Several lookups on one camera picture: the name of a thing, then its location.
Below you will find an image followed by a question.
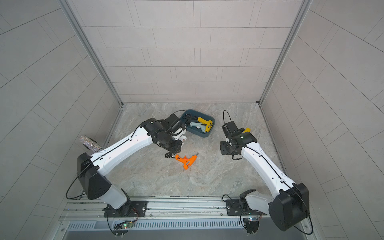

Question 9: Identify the orange hot glue gun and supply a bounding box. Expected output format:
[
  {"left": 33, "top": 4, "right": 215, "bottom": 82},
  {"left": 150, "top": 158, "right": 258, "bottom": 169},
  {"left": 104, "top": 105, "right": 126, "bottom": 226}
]
[{"left": 174, "top": 154, "right": 198, "bottom": 170}]

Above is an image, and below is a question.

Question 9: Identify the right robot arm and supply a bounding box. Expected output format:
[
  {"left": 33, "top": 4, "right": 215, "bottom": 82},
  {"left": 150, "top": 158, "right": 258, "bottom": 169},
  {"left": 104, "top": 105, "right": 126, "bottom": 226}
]
[{"left": 220, "top": 133, "right": 310, "bottom": 231}]

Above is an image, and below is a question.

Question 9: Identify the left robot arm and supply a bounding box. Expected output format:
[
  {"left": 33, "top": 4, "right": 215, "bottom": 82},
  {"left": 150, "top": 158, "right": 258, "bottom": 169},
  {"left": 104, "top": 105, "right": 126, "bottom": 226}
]
[{"left": 78, "top": 114, "right": 187, "bottom": 210}]

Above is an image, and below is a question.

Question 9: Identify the teal plastic storage box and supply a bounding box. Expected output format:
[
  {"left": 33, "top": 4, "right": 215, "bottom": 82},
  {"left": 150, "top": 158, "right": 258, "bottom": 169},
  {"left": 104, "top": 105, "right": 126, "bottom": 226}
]
[{"left": 181, "top": 110, "right": 215, "bottom": 138}]

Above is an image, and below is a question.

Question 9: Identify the yellow hot glue gun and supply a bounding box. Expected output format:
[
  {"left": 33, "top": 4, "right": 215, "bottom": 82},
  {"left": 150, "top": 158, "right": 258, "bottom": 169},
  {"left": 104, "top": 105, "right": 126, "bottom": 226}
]
[{"left": 198, "top": 117, "right": 213, "bottom": 134}]

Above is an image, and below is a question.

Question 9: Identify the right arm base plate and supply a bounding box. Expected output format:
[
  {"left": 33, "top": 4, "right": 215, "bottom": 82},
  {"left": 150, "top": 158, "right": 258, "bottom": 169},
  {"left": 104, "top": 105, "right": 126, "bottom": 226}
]
[{"left": 224, "top": 199, "right": 266, "bottom": 216}]

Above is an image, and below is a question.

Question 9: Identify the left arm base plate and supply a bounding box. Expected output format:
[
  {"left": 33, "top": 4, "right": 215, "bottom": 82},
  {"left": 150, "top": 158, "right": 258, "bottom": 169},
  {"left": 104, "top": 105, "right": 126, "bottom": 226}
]
[{"left": 103, "top": 201, "right": 148, "bottom": 218}]

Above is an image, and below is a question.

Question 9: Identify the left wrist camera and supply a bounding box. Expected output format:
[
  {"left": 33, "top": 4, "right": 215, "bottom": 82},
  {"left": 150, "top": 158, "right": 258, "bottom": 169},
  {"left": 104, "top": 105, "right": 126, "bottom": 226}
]
[{"left": 164, "top": 114, "right": 183, "bottom": 133}]

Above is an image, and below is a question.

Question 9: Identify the aluminium mounting rail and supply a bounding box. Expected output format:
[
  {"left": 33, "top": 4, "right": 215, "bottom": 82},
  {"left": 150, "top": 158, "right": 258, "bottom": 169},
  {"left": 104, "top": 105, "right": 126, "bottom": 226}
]
[{"left": 59, "top": 196, "right": 310, "bottom": 222}]

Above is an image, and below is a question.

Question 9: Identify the left circuit board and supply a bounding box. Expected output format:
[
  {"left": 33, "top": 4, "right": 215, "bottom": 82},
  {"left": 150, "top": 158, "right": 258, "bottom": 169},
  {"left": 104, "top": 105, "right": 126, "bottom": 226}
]
[{"left": 114, "top": 221, "right": 134, "bottom": 238}]

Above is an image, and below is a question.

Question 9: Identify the mint green hot glue gun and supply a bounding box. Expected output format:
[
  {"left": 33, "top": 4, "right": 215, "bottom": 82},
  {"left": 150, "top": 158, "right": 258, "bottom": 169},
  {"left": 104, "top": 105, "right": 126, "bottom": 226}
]
[{"left": 190, "top": 122, "right": 206, "bottom": 133}]

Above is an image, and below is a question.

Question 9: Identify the white hot glue gun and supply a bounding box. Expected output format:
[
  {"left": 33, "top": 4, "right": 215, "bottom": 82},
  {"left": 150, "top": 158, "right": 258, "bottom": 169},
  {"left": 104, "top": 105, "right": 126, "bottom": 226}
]
[{"left": 165, "top": 134, "right": 187, "bottom": 158}]

